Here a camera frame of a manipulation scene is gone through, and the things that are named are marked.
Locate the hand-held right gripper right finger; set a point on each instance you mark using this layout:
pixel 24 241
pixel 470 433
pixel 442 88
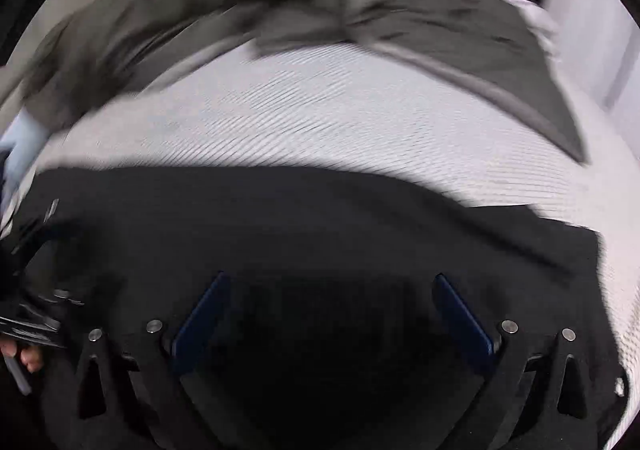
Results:
pixel 465 322

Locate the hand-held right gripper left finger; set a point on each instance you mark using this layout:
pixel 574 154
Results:
pixel 200 322

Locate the black pants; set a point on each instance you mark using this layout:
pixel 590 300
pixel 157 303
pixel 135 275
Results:
pixel 300 220

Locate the person's left hand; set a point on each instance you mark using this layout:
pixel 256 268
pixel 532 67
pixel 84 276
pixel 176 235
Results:
pixel 31 359

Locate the light blue cloth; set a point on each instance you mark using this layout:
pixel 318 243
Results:
pixel 22 150

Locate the white textured mattress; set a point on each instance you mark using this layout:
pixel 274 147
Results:
pixel 325 120

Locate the grey blanket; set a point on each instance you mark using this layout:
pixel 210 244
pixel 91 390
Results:
pixel 425 30

